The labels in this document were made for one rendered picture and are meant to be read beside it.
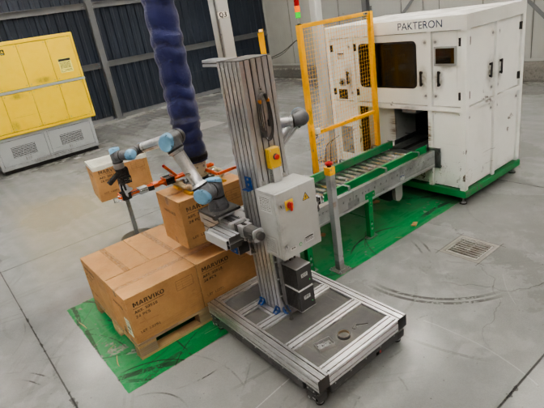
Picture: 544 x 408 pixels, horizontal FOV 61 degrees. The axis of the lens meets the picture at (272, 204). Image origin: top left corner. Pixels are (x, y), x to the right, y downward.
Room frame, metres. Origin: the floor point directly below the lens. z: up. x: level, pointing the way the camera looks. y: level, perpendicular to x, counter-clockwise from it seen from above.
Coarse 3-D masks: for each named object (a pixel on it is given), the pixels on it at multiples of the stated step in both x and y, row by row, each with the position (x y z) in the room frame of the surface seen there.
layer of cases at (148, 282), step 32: (160, 224) 4.13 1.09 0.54; (96, 256) 3.66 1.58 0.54; (128, 256) 3.56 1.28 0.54; (160, 256) 3.46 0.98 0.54; (192, 256) 3.37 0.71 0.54; (224, 256) 3.37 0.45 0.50; (96, 288) 3.47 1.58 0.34; (128, 288) 3.02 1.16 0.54; (160, 288) 3.03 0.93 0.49; (192, 288) 3.17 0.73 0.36; (224, 288) 3.33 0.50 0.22; (128, 320) 2.90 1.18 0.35; (160, 320) 2.99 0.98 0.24
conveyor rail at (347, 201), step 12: (420, 156) 4.71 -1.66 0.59; (432, 156) 4.81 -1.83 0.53; (396, 168) 4.46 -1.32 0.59; (408, 168) 4.56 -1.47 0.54; (420, 168) 4.68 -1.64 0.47; (372, 180) 4.26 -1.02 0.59; (384, 180) 4.33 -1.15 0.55; (396, 180) 4.44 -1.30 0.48; (408, 180) 4.55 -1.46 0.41; (348, 192) 4.05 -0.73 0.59; (360, 192) 4.12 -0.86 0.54; (384, 192) 4.31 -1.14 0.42; (324, 204) 3.86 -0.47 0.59; (348, 204) 4.01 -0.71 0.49; (360, 204) 4.11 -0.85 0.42; (324, 216) 3.83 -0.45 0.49
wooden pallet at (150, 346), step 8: (96, 304) 3.65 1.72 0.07; (200, 312) 3.18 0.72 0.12; (208, 312) 3.22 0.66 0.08; (112, 320) 3.32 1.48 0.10; (184, 320) 3.09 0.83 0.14; (200, 320) 3.17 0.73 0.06; (208, 320) 3.21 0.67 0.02; (120, 328) 3.17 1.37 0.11; (168, 328) 3.02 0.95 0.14; (184, 328) 3.15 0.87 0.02; (192, 328) 3.13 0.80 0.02; (128, 336) 3.02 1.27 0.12; (168, 336) 3.08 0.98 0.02; (176, 336) 3.06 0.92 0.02; (136, 344) 2.89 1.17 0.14; (144, 344) 2.89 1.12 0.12; (152, 344) 2.93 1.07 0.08; (160, 344) 2.99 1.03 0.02; (168, 344) 3.00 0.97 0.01; (144, 352) 2.88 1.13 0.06; (152, 352) 2.92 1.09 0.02
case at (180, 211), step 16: (224, 176) 3.65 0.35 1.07; (160, 192) 3.53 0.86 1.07; (176, 192) 3.47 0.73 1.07; (224, 192) 3.46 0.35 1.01; (240, 192) 3.54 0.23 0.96; (160, 208) 3.55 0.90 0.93; (176, 208) 3.26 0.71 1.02; (192, 208) 3.29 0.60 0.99; (176, 224) 3.33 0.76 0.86; (192, 224) 3.27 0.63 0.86; (176, 240) 3.41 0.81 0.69; (192, 240) 3.25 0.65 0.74
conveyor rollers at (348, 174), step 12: (372, 156) 5.14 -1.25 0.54; (384, 156) 5.03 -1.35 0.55; (396, 156) 4.98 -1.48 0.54; (348, 168) 4.85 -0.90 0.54; (360, 168) 4.82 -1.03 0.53; (372, 168) 4.70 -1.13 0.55; (324, 180) 4.66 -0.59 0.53; (336, 180) 4.54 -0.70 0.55; (348, 180) 4.50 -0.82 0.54; (324, 192) 4.28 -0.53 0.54
